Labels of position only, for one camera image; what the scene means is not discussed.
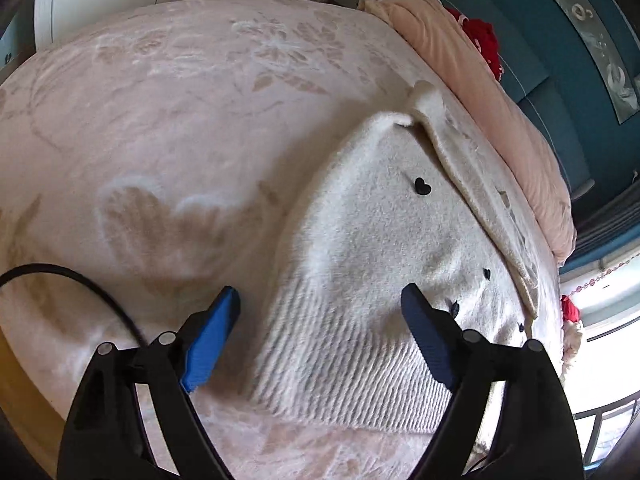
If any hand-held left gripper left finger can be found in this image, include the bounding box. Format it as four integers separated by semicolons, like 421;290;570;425
56;286;242;480

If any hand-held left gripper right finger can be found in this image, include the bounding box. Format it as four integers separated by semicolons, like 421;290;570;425
400;283;585;480

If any white fuzzy knit cardigan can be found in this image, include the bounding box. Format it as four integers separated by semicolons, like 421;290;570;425
250;80;543;433

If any small red cloth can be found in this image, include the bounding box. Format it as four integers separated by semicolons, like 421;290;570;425
560;295;583;323

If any cream knotted cloth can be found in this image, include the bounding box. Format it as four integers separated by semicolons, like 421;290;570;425
560;320;586;381

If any black window railing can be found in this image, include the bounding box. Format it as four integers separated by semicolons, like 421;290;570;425
572;395;640;476

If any grey pleated curtain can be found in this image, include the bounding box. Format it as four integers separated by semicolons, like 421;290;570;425
570;180;640;271

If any pink butterfly print blanket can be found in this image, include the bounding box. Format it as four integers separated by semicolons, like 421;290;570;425
0;0;563;480

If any peach duvet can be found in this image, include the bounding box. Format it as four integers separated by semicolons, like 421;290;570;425
357;0;578;266

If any teal padded headboard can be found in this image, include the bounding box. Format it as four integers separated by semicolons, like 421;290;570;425
430;0;597;202

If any black cable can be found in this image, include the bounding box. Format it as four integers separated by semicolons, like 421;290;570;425
0;263;151;348

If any pink bead string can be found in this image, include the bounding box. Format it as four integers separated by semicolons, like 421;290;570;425
565;255;640;301

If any floral wall picture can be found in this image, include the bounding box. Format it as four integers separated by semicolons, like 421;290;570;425
522;0;636;126

